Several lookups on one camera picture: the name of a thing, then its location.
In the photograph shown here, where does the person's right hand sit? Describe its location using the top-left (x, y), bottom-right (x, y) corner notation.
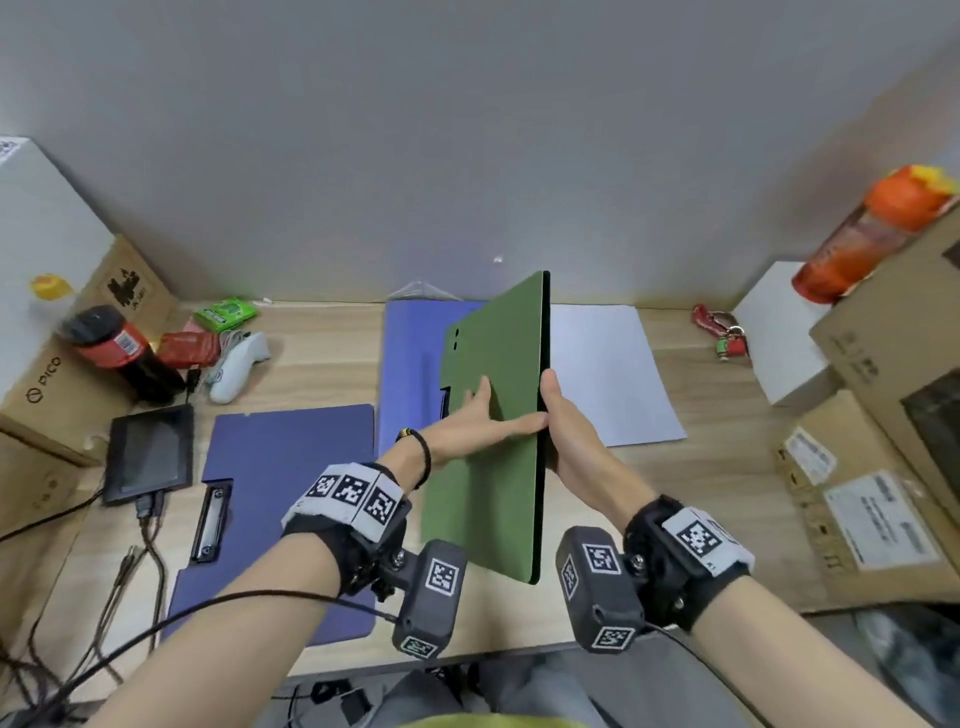
top-left (538, 368), bottom-right (661, 534)

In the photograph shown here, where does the person's left hand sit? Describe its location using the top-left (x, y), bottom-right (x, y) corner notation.
top-left (408, 374), bottom-right (553, 489)

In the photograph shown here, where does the tidy white paper stack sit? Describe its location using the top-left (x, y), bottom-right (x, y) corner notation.
top-left (549, 303), bottom-right (689, 449)

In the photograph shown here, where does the blue plastic folder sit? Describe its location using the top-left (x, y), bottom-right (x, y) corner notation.
top-left (374, 299), bottom-right (489, 459)

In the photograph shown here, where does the green paper folder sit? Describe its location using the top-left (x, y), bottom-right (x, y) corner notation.
top-left (419, 269), bottom-right (553, 586)

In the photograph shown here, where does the dark navy folder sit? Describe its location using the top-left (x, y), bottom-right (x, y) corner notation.
top-left (161, 404), bottom-right (379, 648)

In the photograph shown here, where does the person's right forearm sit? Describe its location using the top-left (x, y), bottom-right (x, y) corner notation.
top-left (689, 577), bottom-right (931, 728)

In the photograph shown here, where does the person's left forearm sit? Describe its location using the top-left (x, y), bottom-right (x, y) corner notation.
top-left (86, 536), bottom-right (346, 728)

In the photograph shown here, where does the person's yellow shirt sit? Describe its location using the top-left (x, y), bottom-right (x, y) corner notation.
top-left (397, 716), bottom-right (526, 728)

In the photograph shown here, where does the clear tape piece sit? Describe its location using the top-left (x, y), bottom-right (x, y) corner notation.
top-left (389, 278), bottom-right (463, 303)

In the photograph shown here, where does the small white box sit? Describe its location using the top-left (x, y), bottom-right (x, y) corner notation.
top-left (731, 260), bottom-right (841, 408)

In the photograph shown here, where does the white handheld controller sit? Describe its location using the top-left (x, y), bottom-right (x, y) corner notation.
top-left (207, 332), bottom-right (271, 406)

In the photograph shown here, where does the flat cardboard box with labels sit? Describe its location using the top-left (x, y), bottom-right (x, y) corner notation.
top-left (772, 389), bottom-right (960, 613)

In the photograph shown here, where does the green gum packet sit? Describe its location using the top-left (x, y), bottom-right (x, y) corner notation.
top-left (192, 296), bottom-right (259, 335)

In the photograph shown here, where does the red snack packet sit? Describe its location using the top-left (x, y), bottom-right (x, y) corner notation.
top-left (155, 332), bottom-right (221, 369)

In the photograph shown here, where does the small black tablet screen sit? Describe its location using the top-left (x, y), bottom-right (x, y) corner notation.
top-left (102, 403), bottom-right (196, 505)

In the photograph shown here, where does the large cardboard box with window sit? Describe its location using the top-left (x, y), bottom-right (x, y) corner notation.
top-left (809, 209), bottom-right (960, 526)

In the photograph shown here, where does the orange drink bottle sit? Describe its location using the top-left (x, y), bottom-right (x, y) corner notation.
top-left (791, 164), bottom-right (960, 305)

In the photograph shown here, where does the red can with black lid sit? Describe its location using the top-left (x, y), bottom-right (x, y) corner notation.
top-left (59, 305), bottom-right (151, 369)

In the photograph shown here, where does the plain brown cardboard box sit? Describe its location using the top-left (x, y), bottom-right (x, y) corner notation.
top-left (0, 431), bottom-right (106, 676)

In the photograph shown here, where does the brown box with white top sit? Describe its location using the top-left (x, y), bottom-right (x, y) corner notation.
top-left (0, 136), bottom-right (178, 470)

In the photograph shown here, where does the black bead bracelet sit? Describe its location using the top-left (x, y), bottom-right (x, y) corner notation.
top-left (395, 427), bottom-right (434, 491)

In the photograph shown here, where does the black wrist camera with markers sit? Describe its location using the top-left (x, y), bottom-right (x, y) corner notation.
top-left (281, 462), bottom-right (469, 661)
top-left (554, 494), bottom-right (757, 654)

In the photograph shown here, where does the red keychain with green charm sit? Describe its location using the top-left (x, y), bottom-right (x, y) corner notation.
top-left (691, 303), bottom-right (751, 363)

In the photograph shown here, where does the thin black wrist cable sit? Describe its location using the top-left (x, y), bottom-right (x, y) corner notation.
top-left (644, 622), bottom-right (774, 728)
top-left (0, 590), bottom-right (399, 728)

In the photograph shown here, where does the white coiled cable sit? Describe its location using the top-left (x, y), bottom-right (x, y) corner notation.
top-left (187, 329), bottom-right (249, 403)

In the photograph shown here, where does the black tablet cable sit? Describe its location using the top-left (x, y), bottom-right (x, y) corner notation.
top-left (133, 491), bottom-right (168, 571)

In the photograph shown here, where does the black cable bundle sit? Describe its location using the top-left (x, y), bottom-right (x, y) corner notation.
top-left (0, 487), bottom-right (166, 721)

